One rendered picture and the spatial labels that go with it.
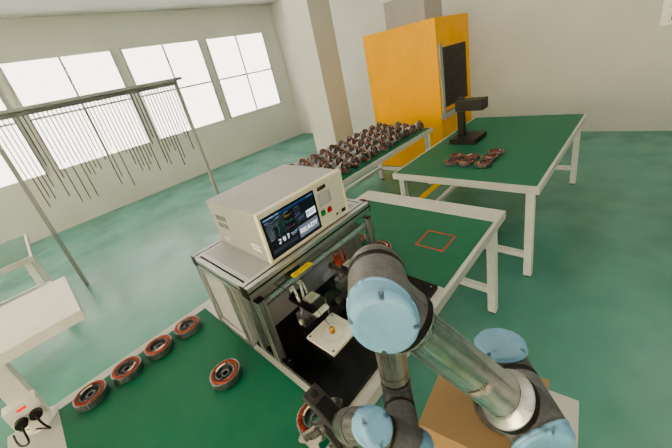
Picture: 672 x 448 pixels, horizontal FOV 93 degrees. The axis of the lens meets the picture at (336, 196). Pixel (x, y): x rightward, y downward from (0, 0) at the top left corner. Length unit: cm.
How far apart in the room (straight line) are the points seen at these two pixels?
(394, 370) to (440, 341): 26
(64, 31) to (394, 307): 723
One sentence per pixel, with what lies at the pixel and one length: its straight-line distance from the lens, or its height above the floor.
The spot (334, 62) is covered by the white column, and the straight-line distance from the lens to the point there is 521.
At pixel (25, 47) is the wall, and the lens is 732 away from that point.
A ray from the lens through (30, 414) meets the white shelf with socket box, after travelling 168.
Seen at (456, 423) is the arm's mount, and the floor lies 83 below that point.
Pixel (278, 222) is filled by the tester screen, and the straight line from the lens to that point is 116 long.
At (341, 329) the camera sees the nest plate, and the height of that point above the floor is 78.
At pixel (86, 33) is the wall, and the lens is 750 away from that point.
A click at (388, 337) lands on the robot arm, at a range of 57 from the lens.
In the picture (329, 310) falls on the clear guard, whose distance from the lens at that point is 106.
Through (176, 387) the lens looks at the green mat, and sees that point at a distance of 152.
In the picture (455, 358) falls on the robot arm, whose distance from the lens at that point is 66.
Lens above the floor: 174
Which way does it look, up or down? 23 degrees down
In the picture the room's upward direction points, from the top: 13 degrees counter-clockwise
